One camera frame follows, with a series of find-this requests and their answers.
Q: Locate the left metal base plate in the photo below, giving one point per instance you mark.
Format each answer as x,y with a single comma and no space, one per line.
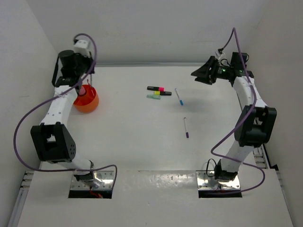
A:
104,179

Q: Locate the white pen blue cap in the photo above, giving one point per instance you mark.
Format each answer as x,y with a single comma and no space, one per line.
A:
178,96

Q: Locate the black yellow highlighter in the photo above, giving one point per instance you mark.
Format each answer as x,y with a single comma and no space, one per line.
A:
162,93

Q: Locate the metal base plate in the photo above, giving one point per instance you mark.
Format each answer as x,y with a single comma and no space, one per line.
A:
104,179
206,182

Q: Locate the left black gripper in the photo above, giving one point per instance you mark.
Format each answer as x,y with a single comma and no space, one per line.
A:
89,59

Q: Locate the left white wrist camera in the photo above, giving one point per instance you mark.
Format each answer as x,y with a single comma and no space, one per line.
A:
82,47

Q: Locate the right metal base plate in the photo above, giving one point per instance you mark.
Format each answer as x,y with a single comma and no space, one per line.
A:
206,182

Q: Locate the right aluminium table rail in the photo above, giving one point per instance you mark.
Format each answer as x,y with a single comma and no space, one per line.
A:
254,125

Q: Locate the pink glue stick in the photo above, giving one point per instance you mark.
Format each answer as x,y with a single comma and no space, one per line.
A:
82,91

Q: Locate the aluminium table rail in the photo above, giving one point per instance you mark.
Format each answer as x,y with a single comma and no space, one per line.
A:
21,198
254,125

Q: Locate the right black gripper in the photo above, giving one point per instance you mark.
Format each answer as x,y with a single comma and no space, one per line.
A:
204,72

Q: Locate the left aluminium table rail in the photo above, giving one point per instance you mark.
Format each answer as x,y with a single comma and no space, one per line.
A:
21,198

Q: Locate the pale green highlighter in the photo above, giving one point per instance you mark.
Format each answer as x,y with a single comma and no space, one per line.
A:
157,97

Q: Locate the black pink highlighter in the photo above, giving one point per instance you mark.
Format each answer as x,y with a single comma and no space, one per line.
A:
153,88

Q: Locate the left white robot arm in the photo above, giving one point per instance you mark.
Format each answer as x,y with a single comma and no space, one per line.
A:
52,140

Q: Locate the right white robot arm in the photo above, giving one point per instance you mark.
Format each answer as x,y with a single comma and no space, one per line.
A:
238,63

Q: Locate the orange round organizer container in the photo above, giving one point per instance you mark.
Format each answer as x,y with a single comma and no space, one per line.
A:
87,103

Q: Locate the white pen purple cap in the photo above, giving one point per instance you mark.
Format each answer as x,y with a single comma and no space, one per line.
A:
186,129

